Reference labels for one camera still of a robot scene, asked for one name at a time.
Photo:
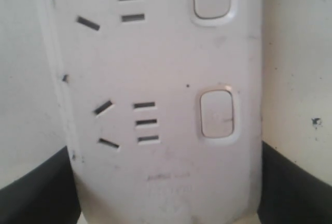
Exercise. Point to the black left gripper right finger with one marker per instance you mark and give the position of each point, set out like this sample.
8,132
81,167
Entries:
289,193

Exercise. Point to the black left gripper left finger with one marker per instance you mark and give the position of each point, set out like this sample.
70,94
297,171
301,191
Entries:
47,194

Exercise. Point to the white five-outlet power strip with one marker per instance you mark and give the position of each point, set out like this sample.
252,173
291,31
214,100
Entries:
161,106

